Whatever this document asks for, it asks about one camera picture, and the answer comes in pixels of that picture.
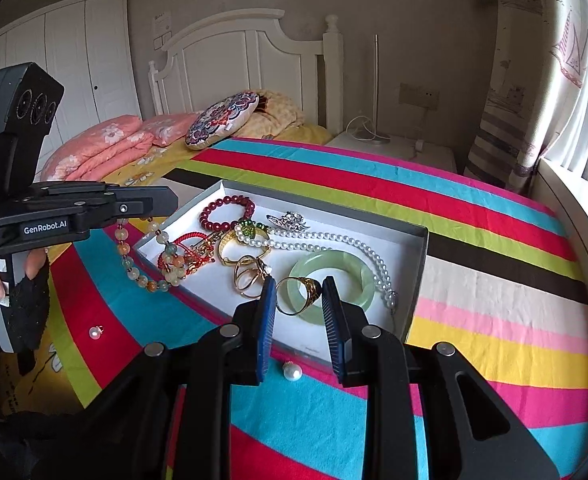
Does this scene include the round patterned cushion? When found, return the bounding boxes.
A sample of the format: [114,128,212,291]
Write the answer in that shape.
[185,91,259,151]

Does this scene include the grey cardboard jewelry tray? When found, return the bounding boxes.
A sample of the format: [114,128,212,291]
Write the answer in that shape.
[132,180,429,366]

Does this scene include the pink floral quilt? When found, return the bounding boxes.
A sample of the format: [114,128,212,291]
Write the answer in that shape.
[40,115,155,181]

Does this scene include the white nightstand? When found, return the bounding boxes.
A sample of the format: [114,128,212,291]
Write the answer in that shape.
[324,130,459,176]

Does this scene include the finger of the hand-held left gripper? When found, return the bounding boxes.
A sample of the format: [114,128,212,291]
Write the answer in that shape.
[105,185,179,214]
[88,198,154,229]

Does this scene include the striped colourful blanket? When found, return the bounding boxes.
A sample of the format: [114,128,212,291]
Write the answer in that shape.
[48,137,588,480]

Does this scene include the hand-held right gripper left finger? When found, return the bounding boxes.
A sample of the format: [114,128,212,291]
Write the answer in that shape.
[72,275,279,480]

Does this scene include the white pearl necklace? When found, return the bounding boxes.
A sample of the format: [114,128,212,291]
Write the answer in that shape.
[234,225,399,311]

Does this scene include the pink floral pillow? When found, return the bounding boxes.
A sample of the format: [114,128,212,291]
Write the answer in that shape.
[141,112,205,148]

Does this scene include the white wall panel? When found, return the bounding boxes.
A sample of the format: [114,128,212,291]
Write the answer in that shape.
[151,10,175,51]

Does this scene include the white wardrobe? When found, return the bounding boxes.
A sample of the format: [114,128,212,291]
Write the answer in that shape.
[0,0,142,161]

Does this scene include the white wooden headboard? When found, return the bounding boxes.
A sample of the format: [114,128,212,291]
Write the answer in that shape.
[147,10,345,131]

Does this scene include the printed curtain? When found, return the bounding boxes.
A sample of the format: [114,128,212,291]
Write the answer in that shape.
[464,0,588,196]

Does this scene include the dark red bead bracelet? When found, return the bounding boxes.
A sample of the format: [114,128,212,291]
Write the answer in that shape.
[199,196,255,233]

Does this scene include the green jade bangle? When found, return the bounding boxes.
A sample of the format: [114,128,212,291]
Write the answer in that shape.
[286,250,377,322]

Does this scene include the green gem pendant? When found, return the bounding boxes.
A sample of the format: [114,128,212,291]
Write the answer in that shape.
[235,220,262,243]

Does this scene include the white cable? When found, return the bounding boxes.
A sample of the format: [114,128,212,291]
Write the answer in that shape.
[344,115,427,158]

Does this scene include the ornate gold ring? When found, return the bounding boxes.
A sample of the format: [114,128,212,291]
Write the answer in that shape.
[276,276,322,317]

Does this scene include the gold interlocked rings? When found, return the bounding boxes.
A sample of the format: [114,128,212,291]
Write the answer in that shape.
[233,255,275,297]

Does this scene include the white windowsill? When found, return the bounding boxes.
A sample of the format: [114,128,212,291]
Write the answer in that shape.
[526,155,588,321]

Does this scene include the gold bangle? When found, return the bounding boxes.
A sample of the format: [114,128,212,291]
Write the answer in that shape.
[217,232,272,267]

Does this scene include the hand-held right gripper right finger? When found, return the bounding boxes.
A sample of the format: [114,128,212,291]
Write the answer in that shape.
[321,275,561,480]

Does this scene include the wall socket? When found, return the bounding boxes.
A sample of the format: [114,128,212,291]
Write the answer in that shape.
[398,82,439,111]

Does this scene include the red string bracelet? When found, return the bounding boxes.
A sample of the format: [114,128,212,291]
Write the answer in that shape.
[158,232,215,278]

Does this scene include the silver brooch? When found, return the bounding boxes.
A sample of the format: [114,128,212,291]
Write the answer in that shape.
[266,211,309,235]

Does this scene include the multicoloured stone bead bracelet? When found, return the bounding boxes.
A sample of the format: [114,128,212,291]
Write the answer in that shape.
[116,217,185,293]

